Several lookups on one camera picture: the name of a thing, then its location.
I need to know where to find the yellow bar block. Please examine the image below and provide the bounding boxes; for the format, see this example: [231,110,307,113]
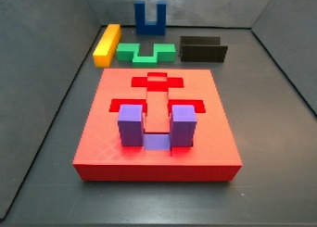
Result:
[92,24,121,68]

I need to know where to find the blue U-shaped block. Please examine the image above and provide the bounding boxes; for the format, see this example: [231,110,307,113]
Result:
[133,0,167,35]

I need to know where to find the red puzzle board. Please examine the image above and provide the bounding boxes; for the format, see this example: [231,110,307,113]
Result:
[73,69,242,182]

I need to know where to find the black block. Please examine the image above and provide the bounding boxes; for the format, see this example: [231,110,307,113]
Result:
[179,36,227,63]

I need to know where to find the green zigzag block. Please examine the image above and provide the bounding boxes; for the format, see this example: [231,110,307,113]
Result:
[116,43,175,68]

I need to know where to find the purple U-shaped block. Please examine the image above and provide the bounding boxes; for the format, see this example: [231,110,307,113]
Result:
[117,105,196,151]

